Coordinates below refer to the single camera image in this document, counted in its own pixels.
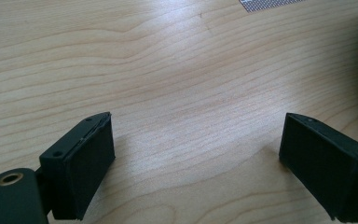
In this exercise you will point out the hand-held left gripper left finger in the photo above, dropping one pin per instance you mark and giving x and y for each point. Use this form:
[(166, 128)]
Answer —
[(80, 165)]

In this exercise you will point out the grey checked cloth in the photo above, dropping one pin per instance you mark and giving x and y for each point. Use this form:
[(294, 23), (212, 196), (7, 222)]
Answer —
[(265, 4)]

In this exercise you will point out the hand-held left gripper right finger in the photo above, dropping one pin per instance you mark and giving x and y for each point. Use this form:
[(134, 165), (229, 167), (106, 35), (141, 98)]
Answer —
[(323, 161)]

